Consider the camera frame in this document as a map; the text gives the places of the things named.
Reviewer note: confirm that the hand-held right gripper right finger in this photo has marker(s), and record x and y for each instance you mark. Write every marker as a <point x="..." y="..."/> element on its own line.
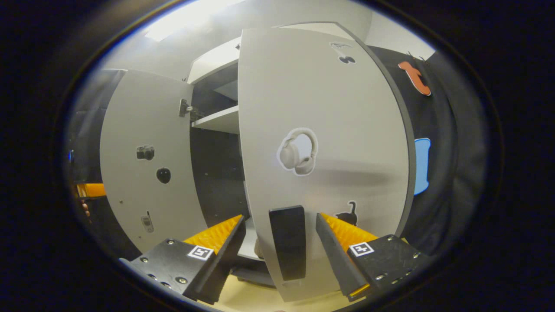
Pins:
<point x="336" y="255"/>

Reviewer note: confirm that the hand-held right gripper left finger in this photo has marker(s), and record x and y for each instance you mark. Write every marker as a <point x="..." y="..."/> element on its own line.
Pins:
<point x="225" y="255"/>

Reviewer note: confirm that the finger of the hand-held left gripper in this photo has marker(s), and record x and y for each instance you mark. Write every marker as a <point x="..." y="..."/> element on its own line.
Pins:
<point x="91" y="190"/>

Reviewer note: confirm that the white shoe cabinet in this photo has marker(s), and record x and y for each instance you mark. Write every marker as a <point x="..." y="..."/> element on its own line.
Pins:
<point x="217" y="173"/>

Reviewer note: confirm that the white door with camera sticker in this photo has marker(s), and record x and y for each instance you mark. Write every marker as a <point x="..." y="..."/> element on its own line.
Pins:
<point x="143" y="108"/>

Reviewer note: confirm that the white door with headphones sticker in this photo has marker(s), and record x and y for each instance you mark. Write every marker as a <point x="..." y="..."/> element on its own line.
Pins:
<point x="347" y="108"/>

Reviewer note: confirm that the metal door hinge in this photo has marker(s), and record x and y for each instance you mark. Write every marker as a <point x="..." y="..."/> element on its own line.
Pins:
<point x="185" y="107"/>

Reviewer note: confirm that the white cabinet shelf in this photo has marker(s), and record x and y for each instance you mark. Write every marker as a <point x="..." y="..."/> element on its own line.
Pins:
<point x="221" y="121"/>

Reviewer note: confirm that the black backdrop cloth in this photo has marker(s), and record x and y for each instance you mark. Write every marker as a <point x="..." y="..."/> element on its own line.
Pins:
<point x="455" y="151"/>
<point x="89" y="130"/>

